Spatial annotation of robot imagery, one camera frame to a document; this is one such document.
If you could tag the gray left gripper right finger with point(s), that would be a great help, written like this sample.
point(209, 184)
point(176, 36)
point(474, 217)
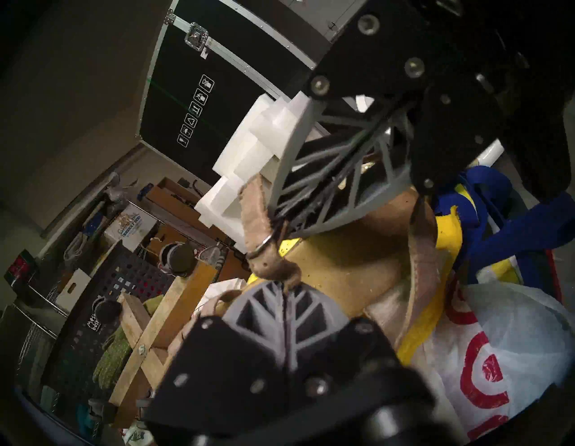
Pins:
point(368, 359)

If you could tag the gray left gripper left finger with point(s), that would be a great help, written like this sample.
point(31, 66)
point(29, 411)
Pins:
point(215, 359)

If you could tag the finger of the gray right gripper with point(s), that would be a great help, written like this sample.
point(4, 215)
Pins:
point(373, 58)
point(453, 130)

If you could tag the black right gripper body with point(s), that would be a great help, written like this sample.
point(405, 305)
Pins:
point(530, 67)

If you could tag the white plastic chair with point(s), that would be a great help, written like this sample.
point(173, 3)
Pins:
point(489, 153)

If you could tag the wooden cross caster dolly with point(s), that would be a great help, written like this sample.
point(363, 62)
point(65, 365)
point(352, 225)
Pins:
point(179, 301)

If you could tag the brown wooden chest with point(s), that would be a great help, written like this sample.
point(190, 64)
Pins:
point(231, 267)

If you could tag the green knit glove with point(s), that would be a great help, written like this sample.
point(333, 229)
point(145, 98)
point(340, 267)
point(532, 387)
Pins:
point(112, 355)

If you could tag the gray striped cloth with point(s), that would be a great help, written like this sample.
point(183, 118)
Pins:
point(211, 256)

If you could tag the black perforated plastic basket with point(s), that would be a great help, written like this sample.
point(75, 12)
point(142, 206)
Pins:
point(134, 269)

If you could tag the brown cardboard box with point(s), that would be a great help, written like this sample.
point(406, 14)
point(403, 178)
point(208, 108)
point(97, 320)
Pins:
point(166, 236)

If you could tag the white bag red circles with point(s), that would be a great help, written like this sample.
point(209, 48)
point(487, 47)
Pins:
point(516, 337)

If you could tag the white box orange label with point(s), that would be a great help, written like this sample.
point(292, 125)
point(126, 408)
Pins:
point(105, 256)

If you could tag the white foam packing block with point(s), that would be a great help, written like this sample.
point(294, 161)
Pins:
point(242, 148)

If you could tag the small Gildan cardboard box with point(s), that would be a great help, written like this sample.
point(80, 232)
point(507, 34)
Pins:
point(130, 225)

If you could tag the brown wooden board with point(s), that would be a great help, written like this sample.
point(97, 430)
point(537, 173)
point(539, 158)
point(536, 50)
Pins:
point(179, 198)

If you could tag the black flight case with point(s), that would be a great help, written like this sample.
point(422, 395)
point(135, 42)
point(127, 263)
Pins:
point(179, 81)

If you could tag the long white tube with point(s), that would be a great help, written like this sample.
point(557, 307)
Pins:
point(85, 202)

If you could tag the red snowman box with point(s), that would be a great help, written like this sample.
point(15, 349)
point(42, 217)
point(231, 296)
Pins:
point(18, 267)

